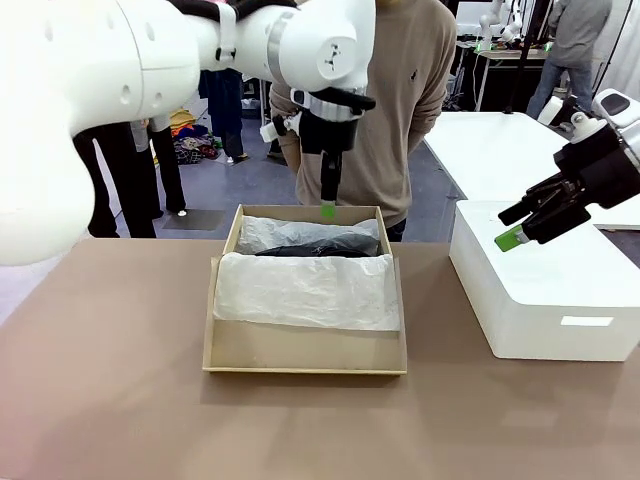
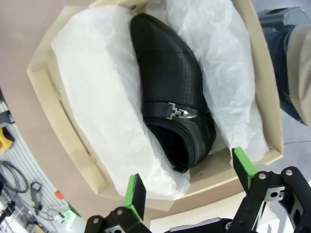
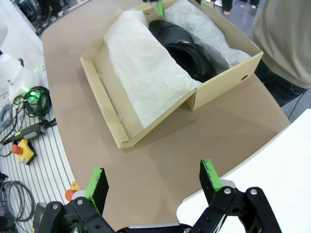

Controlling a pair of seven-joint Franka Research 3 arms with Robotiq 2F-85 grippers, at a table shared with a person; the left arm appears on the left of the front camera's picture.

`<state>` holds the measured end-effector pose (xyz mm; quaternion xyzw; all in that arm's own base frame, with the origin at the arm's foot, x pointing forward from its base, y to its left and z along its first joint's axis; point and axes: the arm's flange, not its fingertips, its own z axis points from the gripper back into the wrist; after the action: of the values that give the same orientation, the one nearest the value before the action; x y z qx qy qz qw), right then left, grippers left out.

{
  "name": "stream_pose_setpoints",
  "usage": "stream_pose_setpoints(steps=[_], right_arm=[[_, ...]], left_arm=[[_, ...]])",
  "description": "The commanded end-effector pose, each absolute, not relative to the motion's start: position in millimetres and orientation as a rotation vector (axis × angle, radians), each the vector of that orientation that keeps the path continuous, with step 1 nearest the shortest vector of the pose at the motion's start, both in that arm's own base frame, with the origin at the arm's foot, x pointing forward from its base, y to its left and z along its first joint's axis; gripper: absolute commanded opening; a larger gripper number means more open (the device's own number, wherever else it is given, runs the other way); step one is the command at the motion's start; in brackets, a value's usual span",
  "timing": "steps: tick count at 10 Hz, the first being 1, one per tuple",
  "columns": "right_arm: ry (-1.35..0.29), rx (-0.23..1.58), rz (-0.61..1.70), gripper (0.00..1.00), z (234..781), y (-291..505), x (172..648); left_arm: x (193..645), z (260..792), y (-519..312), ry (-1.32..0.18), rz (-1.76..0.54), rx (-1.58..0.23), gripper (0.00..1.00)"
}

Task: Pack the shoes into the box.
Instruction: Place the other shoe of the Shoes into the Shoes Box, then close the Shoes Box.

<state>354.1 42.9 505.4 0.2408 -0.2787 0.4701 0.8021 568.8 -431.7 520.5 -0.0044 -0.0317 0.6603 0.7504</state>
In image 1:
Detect person in grey top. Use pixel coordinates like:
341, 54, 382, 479
525, 0, 614, 121

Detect black cable hose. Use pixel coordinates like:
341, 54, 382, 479
167, 0, 301, 24

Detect person in white top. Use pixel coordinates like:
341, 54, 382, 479
149, 117, 187, 217

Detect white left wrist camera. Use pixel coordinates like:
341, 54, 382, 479
259, 112, 302, 144

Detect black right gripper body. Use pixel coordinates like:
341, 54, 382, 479
552, 122, 640, 212

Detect black stand pole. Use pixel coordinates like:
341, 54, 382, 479
502, 0, 532, 117

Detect white storage crate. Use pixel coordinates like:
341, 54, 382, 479
448, 199, 640, 362

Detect white tissue paper sheet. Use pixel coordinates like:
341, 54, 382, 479
212, 213, 402, 332

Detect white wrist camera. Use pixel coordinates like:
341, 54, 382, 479
259, 112, 302, 144
537, 94, 577, 134

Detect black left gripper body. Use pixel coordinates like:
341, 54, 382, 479
299, 112, 360, 156

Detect grey floor plate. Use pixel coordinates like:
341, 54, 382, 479
162, 209, 226, 231

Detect colourful clothes pile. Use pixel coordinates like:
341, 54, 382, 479
168, 108, 224, 165

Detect beige cardboard shoe box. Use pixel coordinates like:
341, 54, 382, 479
202, 202, 409, 375

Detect person's left forearm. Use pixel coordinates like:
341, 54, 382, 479
405, 104, 446, 156

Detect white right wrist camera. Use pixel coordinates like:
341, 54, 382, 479
537, 94, 577, 134

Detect background workbench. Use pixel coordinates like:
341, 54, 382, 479
467, 47, 551, 114

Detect person in cream coat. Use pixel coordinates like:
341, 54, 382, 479
73, 119, 157, 240

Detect person in beige sweater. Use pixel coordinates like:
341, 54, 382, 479
268, 0, 459, 244

